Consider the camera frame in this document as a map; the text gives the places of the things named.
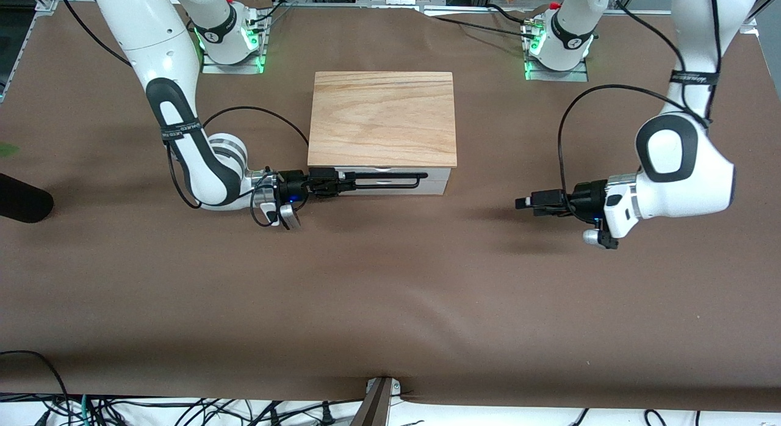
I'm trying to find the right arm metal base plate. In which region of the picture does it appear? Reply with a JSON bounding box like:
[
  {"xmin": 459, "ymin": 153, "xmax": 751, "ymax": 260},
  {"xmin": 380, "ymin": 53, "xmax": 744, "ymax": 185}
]
[{"xmin": 201, "ymin": 48, "xmax": 267, "ymax": 75}]

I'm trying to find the brown table cover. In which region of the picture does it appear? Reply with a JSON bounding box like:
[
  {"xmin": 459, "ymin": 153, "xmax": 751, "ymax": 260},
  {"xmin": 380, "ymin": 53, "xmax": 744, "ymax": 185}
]
[{"xmin": 0, "ymin": 0, "xmax": 781, "ymax": 413}]

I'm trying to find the wooden drawer cabinet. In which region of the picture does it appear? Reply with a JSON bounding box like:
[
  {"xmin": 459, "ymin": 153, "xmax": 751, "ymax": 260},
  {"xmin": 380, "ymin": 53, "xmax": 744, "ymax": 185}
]
[{"xmin": 307, "ymin": 71, "xmax": 458, "ymax": 197}]

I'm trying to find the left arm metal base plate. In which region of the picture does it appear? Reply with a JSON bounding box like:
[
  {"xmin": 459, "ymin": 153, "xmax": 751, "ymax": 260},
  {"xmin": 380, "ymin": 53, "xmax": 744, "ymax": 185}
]
[{"xmin": 525, "ymin": 59, "xmax": 590, "ymax": 83}]

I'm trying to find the black cable on table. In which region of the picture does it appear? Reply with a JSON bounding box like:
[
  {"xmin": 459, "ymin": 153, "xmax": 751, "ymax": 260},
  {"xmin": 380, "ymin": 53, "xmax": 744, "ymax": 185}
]
[
  {"xmin": 427, "ymin": 14, "xmax": 528, "ymax": 35},
  {"xmin": 486, "ymin": 4, "xmax": 538, "ymax": 25}
]

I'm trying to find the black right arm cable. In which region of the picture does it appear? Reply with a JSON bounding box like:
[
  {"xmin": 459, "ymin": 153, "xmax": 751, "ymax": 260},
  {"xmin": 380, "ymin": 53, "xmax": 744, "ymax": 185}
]
[{"xmin": 58, "ymin": 0, "xmax": 310, "ymax": 228}]

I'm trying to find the metal table clamp bracket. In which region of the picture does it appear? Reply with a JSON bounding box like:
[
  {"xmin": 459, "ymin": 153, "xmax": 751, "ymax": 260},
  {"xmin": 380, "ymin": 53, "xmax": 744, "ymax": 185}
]
[{"xmin": 351, "ymin": 377, "xmax": 402, "ymax": 426}]

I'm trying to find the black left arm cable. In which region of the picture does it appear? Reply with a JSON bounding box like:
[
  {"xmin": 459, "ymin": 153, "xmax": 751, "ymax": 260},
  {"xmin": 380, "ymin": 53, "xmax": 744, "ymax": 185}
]
[{"xmin": 557, "ymin": 0, "xmax": 724, "ymax": 222}]

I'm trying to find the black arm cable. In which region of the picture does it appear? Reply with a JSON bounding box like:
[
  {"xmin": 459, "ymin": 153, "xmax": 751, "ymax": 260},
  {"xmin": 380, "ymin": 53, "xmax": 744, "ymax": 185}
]
[
  {"xmin": 557, "ymin": 0, "xmax": 724, "ymax": 222},
  {"xmin": 58, "ymin": 0, "xmax": 310, "ymax": 228}
]

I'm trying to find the aluminium table frame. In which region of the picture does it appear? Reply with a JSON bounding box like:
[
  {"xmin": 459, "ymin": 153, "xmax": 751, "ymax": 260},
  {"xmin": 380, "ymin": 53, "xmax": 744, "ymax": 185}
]
[{"xmin": 0, "ymin": 0, "xmax": 781, "ymax": 103}]

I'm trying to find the black looped floor cable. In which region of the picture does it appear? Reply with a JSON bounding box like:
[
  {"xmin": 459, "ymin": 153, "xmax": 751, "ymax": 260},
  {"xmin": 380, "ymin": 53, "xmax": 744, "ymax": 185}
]
[{"xmin": 0, "ymin": 351, "xmax": 71, "ymax": 414}]

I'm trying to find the black cylinder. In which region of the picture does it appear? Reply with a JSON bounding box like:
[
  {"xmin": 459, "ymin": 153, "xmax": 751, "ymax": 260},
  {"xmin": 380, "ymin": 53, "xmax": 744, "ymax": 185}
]
[{"xmin": 0, "ymin": 173, "xmax": 54, "ymax": 224}]

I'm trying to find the white drawer with black handle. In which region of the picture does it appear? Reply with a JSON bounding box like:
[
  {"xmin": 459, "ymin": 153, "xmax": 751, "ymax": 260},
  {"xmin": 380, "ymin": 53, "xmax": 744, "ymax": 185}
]
[{"xmin": 314, "ymin": 167, "xmax": 453, "ymax": 190}]

